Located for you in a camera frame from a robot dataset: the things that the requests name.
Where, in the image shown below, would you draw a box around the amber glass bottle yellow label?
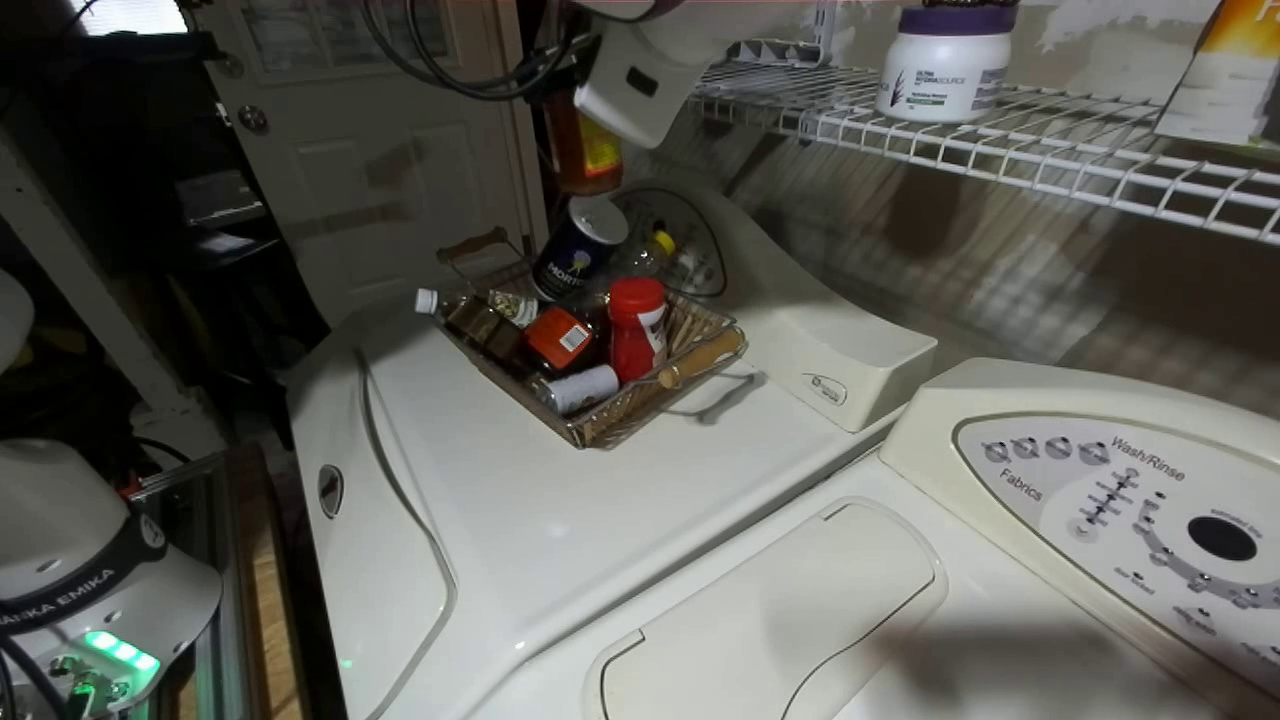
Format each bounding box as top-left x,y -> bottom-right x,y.
554,100 -> 625,193

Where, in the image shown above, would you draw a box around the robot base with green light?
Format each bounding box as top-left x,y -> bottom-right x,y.
0,441 -> 219,720

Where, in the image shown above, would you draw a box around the wicker basket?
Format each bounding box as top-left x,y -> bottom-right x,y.
415,276 -> 748,447

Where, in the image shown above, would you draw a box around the white small tube bottle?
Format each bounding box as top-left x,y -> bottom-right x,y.
544,364 -> 619,414

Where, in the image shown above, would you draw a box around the left white washing machine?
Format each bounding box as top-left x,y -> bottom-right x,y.
290,180 -> 939,720

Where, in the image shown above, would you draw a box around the white washing machine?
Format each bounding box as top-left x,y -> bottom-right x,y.
466,361 -> 1280,720
290,180 -> 939,720

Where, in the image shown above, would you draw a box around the right white washing machine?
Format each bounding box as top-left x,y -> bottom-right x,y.
466,361 -> 1280,720

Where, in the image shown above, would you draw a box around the red spray can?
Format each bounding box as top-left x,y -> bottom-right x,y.
606,276 -> 667,383

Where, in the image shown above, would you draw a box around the dark blue white-capped can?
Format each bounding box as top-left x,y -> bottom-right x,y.
533,194 -> 626,301

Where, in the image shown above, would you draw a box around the white panel door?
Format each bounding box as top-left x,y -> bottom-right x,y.
188,0 -> 549,325

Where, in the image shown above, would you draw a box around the white jar purple lid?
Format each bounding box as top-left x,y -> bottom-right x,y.
875,5 -> 1015,123

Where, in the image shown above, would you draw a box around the orange white box on shelf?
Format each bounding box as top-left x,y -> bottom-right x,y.
1156,0 -> 1280,147

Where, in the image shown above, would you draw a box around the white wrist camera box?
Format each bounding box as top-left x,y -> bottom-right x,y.
570,25 -> 703,147

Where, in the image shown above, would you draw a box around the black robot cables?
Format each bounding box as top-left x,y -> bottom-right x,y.
358,0 -> 604,105

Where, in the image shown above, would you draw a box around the white wire shelf rack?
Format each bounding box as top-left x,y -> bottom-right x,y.
696,63 -> 1280,247

